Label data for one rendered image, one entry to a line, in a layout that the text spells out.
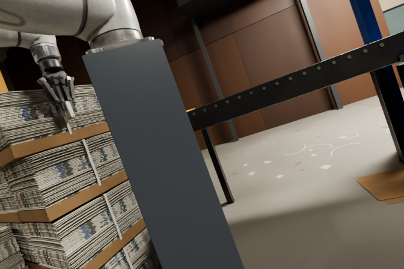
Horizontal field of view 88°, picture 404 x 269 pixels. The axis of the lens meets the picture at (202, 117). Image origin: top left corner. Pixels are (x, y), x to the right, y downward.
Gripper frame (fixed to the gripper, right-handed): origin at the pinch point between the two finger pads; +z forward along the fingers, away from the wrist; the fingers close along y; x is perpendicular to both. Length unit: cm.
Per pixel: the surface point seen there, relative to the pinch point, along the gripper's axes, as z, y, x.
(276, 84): 20, -65, 63
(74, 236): 43.7, 13.8, 0.5
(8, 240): 40, 22, -39
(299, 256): 97, -46, 49
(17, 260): 50, 21, -40
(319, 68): 20, -71, 82
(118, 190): 37.5, -6.5, 1.0
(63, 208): 33.1, 14.0, 1.2
